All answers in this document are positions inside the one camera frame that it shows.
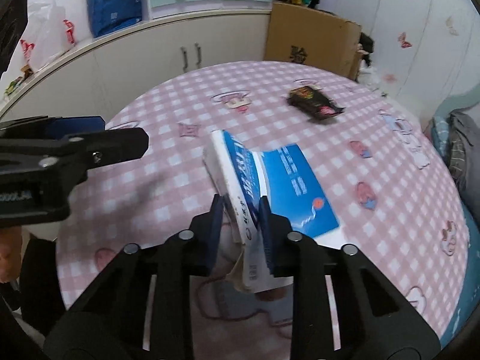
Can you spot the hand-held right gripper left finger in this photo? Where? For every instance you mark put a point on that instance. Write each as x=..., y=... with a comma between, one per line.
x=215, y=225

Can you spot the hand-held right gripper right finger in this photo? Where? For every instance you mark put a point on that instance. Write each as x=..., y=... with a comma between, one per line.
x=264, y=228

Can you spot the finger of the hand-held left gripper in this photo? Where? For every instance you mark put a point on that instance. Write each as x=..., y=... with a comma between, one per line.
x=75, y=124
x=112, y=144

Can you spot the blue white carton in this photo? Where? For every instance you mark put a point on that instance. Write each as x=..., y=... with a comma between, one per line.
x=292, y=183

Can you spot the person's left hand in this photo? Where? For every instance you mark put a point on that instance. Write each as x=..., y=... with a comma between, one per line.
x=8, y=255

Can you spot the pink checked tablecloth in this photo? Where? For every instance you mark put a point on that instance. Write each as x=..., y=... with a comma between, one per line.
x=168, y=101

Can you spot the dark cloth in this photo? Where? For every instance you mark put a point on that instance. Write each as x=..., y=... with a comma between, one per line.
x=39, y=281

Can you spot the white cabinet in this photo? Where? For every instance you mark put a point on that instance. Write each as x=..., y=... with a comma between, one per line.
x=131, y=56

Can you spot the white red print plastic bag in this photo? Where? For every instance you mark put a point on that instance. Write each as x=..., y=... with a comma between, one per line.
x=45, y=33

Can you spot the blue plastic package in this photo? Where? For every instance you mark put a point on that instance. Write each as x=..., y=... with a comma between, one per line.
x=112, y=11

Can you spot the black snack wrapper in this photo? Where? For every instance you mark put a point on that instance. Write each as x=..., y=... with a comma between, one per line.
x=311, y=101

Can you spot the white crumpled plastic bag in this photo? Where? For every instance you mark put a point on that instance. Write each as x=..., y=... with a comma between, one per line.
x=373, y=77

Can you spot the brown cardboard box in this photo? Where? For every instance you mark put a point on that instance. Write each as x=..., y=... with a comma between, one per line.
x=311, y=33

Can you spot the grey plaid blanket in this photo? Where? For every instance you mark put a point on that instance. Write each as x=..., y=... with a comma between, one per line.
x=463, y=150

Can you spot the pink butterfly wall sticker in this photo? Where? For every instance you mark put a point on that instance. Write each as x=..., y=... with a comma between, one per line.
x=405, y=40

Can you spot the pale butterfly wall sticker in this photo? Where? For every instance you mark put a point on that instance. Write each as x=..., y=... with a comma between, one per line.
x=452, y=26

